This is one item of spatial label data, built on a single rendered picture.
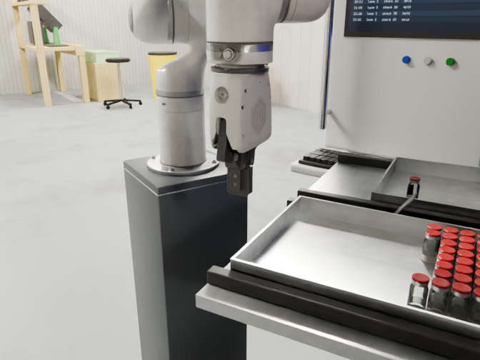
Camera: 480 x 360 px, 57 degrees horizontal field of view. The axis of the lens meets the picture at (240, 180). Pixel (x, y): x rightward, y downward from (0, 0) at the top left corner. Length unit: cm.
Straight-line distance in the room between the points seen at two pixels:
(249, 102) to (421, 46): 92
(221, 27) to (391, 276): 40
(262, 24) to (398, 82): 93
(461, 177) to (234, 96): 69
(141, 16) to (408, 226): 70
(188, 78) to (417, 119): 72
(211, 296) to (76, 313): 160
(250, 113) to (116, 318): 162
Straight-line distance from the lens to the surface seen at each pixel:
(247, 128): 56
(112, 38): 914
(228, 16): 54
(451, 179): 110
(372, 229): 79
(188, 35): 108
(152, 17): 105
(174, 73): 108
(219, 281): 61
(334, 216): 81
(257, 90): 57
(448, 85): 141
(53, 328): 211
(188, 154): 111
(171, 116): 109
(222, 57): 55
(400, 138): 146
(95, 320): 209
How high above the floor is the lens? 122
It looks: 20 degrees down
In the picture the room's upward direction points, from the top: straight up
